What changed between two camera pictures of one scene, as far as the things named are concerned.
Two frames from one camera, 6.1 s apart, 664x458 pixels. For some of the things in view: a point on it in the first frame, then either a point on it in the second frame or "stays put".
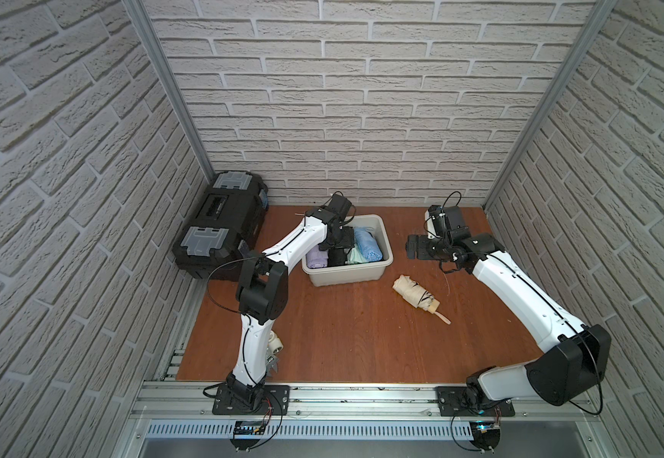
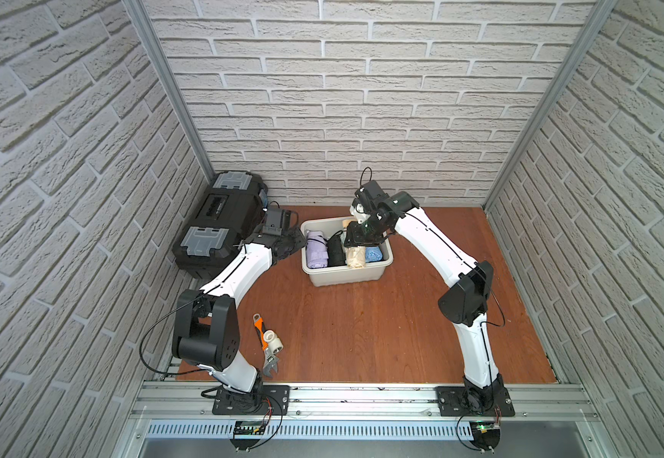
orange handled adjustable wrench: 272,361 stays put
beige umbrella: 412,291 to 356,256
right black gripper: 422,252 to 354,235
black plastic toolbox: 225,226 stays put
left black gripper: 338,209 to 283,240
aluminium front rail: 215,401 stays put
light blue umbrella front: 367,244 stays put
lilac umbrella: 317,258 stays put
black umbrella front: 343,243 stays put
